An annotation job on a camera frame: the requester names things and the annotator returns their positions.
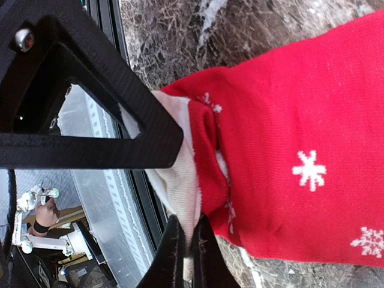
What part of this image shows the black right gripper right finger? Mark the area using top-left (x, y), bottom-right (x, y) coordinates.
top-left (192, 214), bottom-right (240, 288)

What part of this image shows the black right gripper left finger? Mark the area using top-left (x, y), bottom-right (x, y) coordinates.
top-left (136, 215), bottom-right (185, 288)

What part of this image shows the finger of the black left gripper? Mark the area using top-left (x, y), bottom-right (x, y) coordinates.
top-left (1, 13), bottom-right (183, 169)

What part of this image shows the red snowflake santa sock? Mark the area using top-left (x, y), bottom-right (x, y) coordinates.
top-left (146, 8), bottom-right (384, 268)

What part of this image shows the operator hand with wristband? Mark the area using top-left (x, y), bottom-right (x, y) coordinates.
top-left (28, 198), bottom-right (60, 237)

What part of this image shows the white teleoperation controller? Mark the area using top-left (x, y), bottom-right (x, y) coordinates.
top-left (11, 177), bottom-right (74, 256)

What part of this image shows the white slotted cable duct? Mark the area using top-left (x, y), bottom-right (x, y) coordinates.
top-left (59, 85), bottom-right (153, 287)

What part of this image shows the black front table rail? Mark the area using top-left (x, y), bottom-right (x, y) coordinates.
top-left (80, 0), bottom-right (169, 250)

